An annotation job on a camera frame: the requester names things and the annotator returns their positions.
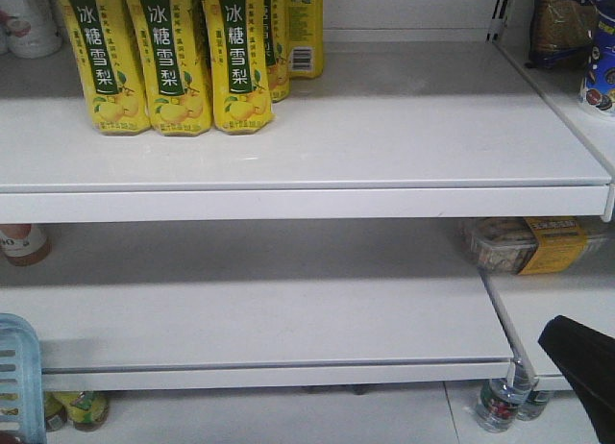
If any yellow pear drink bottle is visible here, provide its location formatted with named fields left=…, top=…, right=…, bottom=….
left=287, top=0, right=324, bottom=79
left=201, top=0, right=274, bottom=135
left=263, top=0, right=290, bottom=103
left=56, top=0, right=150, bottom=136
left=126, top=0, right=212, bottom=136

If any boxed biscuits yellow label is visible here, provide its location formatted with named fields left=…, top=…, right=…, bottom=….
left=459, top=216, right=614, bottom=275

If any light blue plastic basket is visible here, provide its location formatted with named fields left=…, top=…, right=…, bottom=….
left=1, top=313, right=47, bottom=443

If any clear water bottle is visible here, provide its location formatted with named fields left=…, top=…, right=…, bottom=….
left=517, top=390, right=554, bottom=421
left=474, top=379, right=531, bottom=433

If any yellow lemon tea bottle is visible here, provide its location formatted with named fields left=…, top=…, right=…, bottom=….
left=52, top=391, right=110, bottom=432

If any white store shelving unit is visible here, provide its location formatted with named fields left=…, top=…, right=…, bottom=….
left=1, top=0, right=614, bottom=443

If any brown biscuit package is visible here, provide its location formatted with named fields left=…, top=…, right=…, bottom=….
left=529, top=0, right=597, bottom=69

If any blue cookie cup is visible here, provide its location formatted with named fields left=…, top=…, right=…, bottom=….
left=578, top=0, right=614, bottom=120

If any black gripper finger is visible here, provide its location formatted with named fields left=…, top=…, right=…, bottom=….
left=538, top=315, right=614, bottom=443

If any white peach drink bottle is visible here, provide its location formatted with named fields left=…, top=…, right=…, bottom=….
left=1, top=0, right=62, bottom=59

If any orange C100 juice bottle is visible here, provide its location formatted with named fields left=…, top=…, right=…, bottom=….
left=1, top=224, right=51, bottom=266

